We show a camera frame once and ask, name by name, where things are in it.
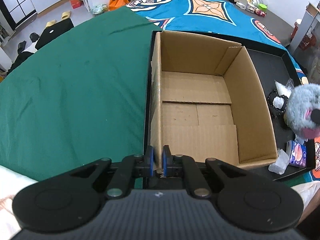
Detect brown cardboard box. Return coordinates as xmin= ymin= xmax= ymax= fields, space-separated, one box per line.
xmin=149 ymin=30 xmax=279 ymax=176

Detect grey pink plush toy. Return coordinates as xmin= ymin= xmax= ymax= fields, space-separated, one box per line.
xmin=285 ymin=83 xmax=319 ymax=144

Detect green cloth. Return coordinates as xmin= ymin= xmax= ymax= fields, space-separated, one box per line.
xmin=1 ymin=8 xmax=159 ymax=180

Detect small white bag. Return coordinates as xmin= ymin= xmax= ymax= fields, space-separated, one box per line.
xmin=268 ymin=148 xmax=290 ymax=175

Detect clear bag white beads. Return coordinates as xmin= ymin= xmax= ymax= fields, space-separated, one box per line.
xmin=274 ymin=79 xmax=294 ymax=98

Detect black tray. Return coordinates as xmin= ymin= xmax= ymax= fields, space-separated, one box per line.
xmin=143 ymin=29 xmax=316 ymax=182

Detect blue patterned blanket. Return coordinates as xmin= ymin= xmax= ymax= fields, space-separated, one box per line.
xmin=126 ymin=0 xmax=320 ymax=181

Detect yellow slipper far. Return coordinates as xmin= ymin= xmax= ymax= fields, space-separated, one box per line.
xmin=61 ymin=11 xmax=71 ymax=21

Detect yellow slipper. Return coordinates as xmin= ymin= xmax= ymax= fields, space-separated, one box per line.
xmin=61 ymin=11 xmax=71 ymax=21
xmin=46 ymin=20 xmax=56 ymax=28

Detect yellow slipper near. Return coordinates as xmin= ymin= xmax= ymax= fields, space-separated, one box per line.
xmin=46 ymin=20 xmax=56 ymax=28

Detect green lidded jar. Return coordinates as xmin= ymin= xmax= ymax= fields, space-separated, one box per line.
xmin=258 ymin=3 xmax=267 ymax=11

